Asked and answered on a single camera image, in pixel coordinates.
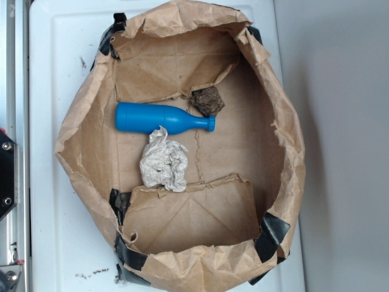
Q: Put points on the blue plastic bottle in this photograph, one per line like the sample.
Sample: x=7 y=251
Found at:
x=145 y=118

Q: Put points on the crumpled white paper ball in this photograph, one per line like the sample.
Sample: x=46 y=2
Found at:
x=164 y=162

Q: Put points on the brown rock chunk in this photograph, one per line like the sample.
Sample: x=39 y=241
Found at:
x=208 y=101

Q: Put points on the brown paper bag tray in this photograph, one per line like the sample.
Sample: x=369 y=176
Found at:
x=236 y=219

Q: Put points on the white plastic table board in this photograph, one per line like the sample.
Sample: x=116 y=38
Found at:
x=68 y=251

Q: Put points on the black metal bracket plate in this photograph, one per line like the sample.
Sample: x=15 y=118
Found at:
x=7 y=175

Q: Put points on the aluminium frame rail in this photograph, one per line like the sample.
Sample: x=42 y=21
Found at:
x=16 y=262

